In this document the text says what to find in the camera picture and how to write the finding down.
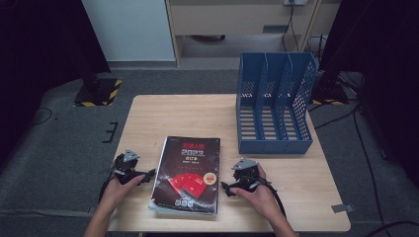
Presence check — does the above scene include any light wooden desk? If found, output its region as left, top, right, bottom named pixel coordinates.
left=164, top=0, right=324, bottom=68

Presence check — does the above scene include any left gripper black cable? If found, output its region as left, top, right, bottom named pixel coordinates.
left=98, top=169, right=117, bottom=204

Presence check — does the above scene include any person's right hand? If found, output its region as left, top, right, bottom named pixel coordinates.
left=228, top=164, right=285, bottom=225

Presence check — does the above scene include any white panel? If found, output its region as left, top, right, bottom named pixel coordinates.
left=81, top=0, right=176, bottom=62

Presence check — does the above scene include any person's left hand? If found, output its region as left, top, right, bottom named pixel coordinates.
left=98, top=174, right=146, bottom=217

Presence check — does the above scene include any yellow-black striped stand base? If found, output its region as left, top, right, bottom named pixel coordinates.
left=309, top=70, right=351, bottom=107
left=72, top=77, right=123, bottom=108

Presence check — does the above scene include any black and red magazine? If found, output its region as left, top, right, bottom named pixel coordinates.
left=148, top=135, right=221, bottom=213

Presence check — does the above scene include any black socket cable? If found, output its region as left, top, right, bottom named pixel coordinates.
left=281, top=4, right=300, bottom=52

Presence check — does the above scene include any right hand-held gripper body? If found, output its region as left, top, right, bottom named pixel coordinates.
left=231, top=158, right=265, bottom=193

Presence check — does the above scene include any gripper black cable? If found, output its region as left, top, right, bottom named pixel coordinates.
left=258, top=177, right=287, bottom=218
left=98, top=169, right=117, bottom=204

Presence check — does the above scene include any black floor cable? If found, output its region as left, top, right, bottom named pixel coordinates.
left=28, top=107, right=53, bottom=127
left=313, top=107, right=360, bottom=130
left=365, top=220, right=419, bottom=237
left=353, top=108, right=385, bottom=237

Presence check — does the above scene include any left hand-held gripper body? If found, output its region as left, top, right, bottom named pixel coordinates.
left=111, top=148, right=148, bottom=186

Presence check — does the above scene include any grey tape piece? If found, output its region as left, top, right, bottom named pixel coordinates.
left=330, top=203, right=355, bottom=214

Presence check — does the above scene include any blue file rack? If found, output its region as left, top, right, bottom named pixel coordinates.
left=235, top=51, right=318, bottom=155

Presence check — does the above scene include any coiled black cable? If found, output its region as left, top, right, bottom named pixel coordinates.
left=305, top=34, right=328, bottom=61

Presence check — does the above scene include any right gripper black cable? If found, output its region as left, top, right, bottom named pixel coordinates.
left=258, top=177, right=287, bottom=218

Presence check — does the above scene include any black curtain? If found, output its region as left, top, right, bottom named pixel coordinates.
left=0, top=0, right=112, bottom=166
left=318, top=0, right=419, bottom=181

